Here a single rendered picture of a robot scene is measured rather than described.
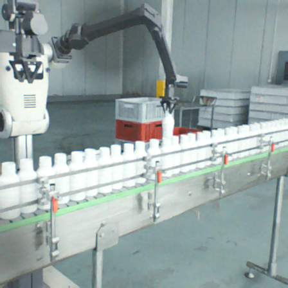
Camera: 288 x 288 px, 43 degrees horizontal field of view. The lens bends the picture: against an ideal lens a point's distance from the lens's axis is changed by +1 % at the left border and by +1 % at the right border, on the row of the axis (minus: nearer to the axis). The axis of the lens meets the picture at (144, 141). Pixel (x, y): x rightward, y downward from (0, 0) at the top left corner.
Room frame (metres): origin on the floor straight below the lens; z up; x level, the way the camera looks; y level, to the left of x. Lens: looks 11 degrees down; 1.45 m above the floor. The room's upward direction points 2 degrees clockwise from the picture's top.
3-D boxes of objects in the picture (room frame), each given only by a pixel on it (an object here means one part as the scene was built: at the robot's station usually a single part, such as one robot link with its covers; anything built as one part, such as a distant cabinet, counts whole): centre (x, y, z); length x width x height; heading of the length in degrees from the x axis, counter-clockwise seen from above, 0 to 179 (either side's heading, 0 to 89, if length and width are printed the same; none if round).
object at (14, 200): (1.05, 0.40, 1.08); 0.06 x 0.06 x 0.17
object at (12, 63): (1.27, 0.42, 1.44); 0.07 x 0.07 x 0.09; 45
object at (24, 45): (1.26, 0.41, 1.51); 0.10 x 0.07 x 0.07; 45
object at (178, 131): (4.75, -0.43, 0.55); 0.61 x 0.41 x 0.22; 137
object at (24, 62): (1.24, 0.39, 1.44); 0.07 x 0.07 x 0.09; 45
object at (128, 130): (4.19, 0.00, 0.78); 0.61 x 0.41 x 0.22; 141
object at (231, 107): (9.11, -2.09, 0.50); 1.23 x 1.05 x 1.00; 133
